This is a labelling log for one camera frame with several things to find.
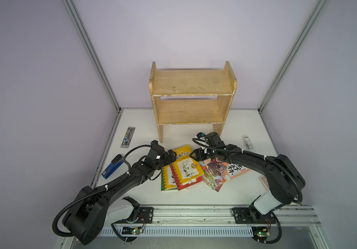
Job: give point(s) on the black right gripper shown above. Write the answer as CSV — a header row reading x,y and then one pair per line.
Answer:
x,y
199,153

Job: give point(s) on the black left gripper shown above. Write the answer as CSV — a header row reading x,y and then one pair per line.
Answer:
x,y
168,158

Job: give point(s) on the red wimpy kid book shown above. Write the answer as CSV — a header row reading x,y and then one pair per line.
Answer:
x,y
182,186

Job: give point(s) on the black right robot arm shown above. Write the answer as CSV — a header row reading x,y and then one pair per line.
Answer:
x,y
284,180

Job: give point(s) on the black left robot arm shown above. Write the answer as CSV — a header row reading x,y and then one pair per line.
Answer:
x,y
84,218

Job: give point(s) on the yellow green-edged wimpy kid book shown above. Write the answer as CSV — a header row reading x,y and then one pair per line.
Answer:
x,y
167,180

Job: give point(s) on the purple cartoon comic book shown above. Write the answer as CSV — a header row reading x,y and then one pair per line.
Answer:
x,y
213,165

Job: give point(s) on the green pink bottom comic book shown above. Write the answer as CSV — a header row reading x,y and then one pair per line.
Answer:
x,y
214,181

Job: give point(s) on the orange Chinese comic book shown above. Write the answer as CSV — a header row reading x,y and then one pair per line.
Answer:
x,y
233,170

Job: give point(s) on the grey metal ruler strip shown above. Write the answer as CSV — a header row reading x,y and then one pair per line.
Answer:
x,y
127,137

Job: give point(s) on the blue stapler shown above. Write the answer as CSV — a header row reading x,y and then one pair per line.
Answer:
x,y
113,166

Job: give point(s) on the pink calculator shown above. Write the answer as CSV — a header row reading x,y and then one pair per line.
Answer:
x,y
264,182

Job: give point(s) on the wooden two-tier bookshelf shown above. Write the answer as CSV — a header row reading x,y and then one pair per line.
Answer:
x,y
192,96

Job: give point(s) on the left controller circuit board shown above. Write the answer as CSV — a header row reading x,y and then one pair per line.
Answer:
x,y
131,231

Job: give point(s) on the controller circuit board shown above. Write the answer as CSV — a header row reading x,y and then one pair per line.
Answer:
x,y
260,232
131,231

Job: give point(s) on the right controller circuit board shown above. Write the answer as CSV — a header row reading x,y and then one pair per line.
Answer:
x,y
260,232

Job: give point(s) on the white slotted cable duct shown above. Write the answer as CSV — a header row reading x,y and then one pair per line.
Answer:
x,y
185,231

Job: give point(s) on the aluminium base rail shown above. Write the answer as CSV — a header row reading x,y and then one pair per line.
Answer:
x,y
220,215

